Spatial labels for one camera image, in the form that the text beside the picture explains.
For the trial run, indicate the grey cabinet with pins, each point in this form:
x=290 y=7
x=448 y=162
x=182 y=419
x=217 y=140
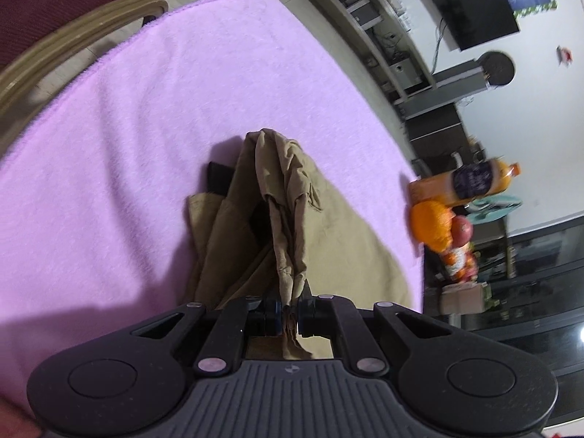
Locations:
x=458 y=80

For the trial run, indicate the red apple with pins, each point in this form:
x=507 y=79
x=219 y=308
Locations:
x=461 y=230

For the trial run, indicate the dark red wooden chair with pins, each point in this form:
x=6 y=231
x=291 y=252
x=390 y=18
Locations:
x=50 y=9

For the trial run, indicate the bag of fruit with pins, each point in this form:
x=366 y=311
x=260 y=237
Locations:
x=458 y=262

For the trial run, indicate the black television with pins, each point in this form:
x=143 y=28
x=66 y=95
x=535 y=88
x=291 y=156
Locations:
x=470 y=4

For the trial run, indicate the round black fan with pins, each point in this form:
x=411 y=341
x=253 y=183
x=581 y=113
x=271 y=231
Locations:
x=497 y=67

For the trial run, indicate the orange fruit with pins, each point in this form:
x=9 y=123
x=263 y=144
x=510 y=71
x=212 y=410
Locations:
x=429 y=223

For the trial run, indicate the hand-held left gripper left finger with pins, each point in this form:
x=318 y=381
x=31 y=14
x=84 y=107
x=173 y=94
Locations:
x=273 y=318

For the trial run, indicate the teal plate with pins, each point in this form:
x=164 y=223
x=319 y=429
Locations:
x=497 y=205

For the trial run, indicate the lilac towel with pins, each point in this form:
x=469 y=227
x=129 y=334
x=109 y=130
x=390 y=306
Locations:
x=137 y=146

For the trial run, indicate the orange juice bottle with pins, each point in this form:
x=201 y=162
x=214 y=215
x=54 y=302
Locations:
x=474 y=180

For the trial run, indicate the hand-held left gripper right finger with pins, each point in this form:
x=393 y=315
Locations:
x=302 y=320

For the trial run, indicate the khaki pants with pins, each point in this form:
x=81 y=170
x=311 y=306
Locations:
x=346 y=237

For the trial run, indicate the cardboard box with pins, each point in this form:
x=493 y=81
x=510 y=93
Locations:
x=463 y=297

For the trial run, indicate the long white shelf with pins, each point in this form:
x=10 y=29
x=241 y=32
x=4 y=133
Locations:
x=365 y=13

